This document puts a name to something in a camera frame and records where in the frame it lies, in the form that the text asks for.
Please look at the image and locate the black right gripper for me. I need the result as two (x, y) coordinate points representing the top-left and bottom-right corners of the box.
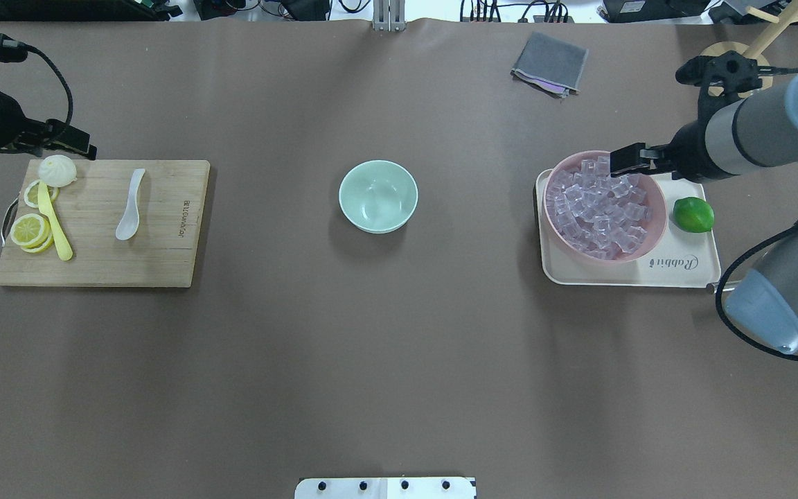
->
(609, 122), (718, 182)

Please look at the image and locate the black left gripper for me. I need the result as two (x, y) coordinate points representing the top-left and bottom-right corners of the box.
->
(0, 92), (98, 160)

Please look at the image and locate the white ceramic spoon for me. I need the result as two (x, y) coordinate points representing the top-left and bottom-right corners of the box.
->
(115, 168), (145, 241)

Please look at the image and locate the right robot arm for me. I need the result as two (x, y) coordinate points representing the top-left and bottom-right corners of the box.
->
(610, 51), (798, 362)

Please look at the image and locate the pile of clear ice cubes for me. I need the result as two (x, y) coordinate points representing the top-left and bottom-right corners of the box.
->
(542, 155), (653, 260)

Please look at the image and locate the pink bowl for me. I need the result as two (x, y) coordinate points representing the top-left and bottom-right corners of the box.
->
(542, 150), (667, 265)

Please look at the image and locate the green bowl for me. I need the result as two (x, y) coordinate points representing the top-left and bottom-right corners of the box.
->
(338, 160), (419, 234)

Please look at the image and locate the upper lemon slice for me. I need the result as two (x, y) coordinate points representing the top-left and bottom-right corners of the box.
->
(23, 180), (60, 209)

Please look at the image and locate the green lime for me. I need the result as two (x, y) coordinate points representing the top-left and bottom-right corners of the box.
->
(673, 196), (715, 234)

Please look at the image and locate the yellow plastic knife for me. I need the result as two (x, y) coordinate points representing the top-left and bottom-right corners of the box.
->
(36, 180), (75, 261)

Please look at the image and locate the wooden cutting board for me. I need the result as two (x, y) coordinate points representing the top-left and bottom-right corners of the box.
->
(0, 158), (211, 288)

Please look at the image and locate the cream serving tray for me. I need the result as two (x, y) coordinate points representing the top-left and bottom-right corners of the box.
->
(535, 168), (722, 288)

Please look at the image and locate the grey folded cloth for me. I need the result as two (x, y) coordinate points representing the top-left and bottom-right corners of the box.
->
(511, 33), (589, 98)

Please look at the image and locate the wooden mug tree stand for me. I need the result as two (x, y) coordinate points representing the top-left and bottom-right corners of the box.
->
(700, 1), (798, 66)

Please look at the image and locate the metal cutting board handle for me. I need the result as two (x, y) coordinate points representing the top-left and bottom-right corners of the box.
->
(0, 197), (20, 247)

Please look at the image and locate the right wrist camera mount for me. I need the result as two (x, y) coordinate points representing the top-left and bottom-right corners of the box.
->
(675, 51), (776, 125)

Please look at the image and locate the aluminium frame post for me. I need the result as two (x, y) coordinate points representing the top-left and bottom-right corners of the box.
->
(371, 0), (407, 32)

